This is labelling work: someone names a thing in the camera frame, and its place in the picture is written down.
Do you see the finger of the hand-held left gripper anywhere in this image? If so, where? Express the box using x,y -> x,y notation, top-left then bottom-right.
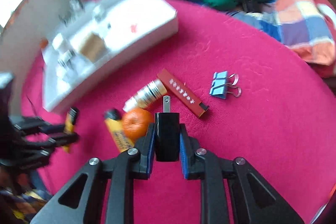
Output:
25,133 -> 80,152
16,117 -> 66,135

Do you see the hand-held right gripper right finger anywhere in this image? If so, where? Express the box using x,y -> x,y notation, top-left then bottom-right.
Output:
180,124 -> 305,224

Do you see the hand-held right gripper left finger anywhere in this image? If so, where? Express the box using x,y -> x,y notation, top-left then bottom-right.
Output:
30,123 -> 156,224

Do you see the black charger plug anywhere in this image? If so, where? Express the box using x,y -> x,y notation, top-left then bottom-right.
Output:
154,95 -> 181,162

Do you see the tangerine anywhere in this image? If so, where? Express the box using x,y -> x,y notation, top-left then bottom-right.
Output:
122,108 -> 155,141

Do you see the yellow glue tube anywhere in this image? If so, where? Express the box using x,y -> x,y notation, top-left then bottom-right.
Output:
104,108 -> 135,153

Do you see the yellow dropper bottle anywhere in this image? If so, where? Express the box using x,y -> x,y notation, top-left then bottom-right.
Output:
123,78 -> 167,112

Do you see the blue binder clip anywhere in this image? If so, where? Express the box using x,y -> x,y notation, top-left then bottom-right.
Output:
213,71 -> 239,85
209,81 -> 242,100

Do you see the white tray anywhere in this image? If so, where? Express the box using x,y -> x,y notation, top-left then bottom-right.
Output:
42,0 -> 179,113

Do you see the colourful patterned cloth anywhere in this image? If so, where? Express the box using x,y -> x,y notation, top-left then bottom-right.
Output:
0,174 -> 53,224

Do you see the pink tablecloth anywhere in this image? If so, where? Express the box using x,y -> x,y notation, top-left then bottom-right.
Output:
21,0 -> 336,224

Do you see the brown small box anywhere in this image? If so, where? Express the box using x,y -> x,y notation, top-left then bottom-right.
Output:
79,34 -> 107,62

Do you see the checkered blanket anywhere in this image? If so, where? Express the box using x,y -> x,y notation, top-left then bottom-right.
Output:
228,0 -> 336,67

